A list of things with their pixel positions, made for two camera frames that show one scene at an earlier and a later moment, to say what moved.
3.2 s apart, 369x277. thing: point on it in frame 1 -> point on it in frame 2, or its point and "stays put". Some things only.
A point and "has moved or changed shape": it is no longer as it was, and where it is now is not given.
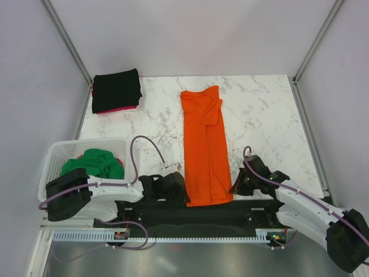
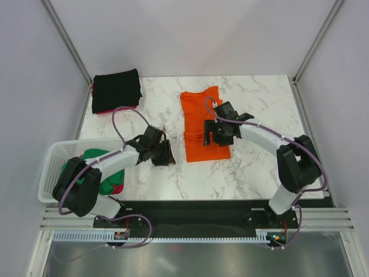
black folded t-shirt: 116,90 stays put
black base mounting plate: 174,217 stays put
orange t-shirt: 207,177 has moved or changed shape
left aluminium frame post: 49,9 stays put
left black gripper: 181,196 -> 167,157
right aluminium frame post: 293,80 stays put
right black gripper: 237,188 -> 210,126
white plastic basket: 60,151 stays put
